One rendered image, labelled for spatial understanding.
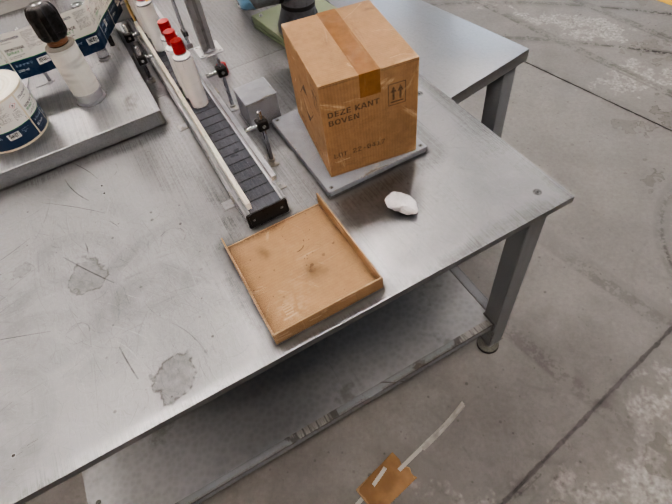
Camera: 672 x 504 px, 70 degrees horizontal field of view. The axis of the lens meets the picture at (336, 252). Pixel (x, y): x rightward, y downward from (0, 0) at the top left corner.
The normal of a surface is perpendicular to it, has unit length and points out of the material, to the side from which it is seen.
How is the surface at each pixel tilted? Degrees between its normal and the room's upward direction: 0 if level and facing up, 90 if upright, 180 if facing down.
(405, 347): 1
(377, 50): 0
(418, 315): 4
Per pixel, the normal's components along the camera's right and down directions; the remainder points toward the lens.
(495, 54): -0.11, -0.60
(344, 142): 0.33, 0.73
